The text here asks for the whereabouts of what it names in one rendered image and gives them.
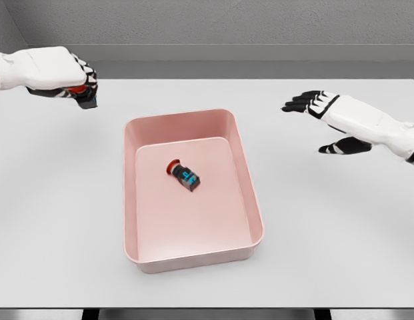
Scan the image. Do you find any black industrial switch red button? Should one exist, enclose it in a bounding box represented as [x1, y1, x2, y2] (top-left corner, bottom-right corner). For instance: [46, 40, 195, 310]
[65, 84, 99, 110]
[165, 159, 201, 194]

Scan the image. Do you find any pink rectangular plastic basket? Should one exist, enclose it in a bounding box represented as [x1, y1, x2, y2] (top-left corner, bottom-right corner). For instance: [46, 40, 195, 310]
[122, 107, 265, 275]

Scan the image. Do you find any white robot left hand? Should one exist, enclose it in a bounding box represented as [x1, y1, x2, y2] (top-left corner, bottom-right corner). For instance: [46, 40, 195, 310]
[18, 45, 99, 101]

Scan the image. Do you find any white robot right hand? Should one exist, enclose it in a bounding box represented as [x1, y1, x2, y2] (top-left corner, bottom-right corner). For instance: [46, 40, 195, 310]
[281, 90, 400, 155]

